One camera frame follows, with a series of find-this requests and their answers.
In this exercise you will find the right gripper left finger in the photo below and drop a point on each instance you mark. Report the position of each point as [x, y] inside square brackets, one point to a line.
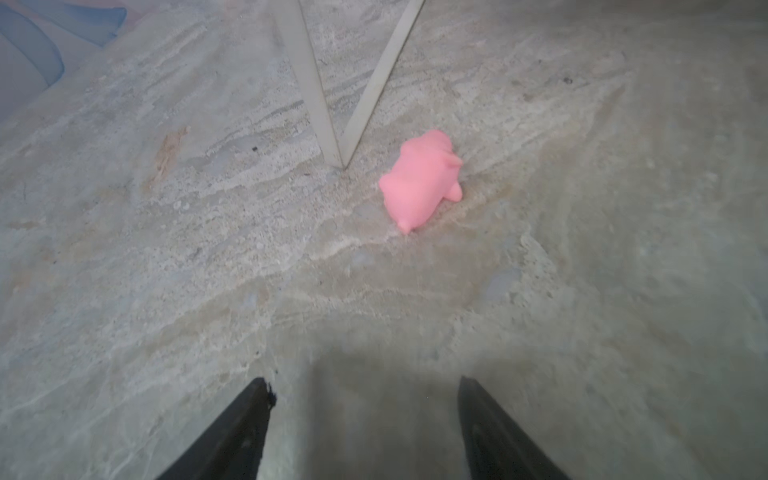
[232, 446]

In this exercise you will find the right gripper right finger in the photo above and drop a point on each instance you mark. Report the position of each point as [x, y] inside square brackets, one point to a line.
[496, 447]

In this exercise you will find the pink pig toy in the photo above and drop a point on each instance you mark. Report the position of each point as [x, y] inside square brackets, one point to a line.
[425, 174]

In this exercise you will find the white frame wooden two-tier shelf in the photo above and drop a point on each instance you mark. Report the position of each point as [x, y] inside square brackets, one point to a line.
[342, 54]

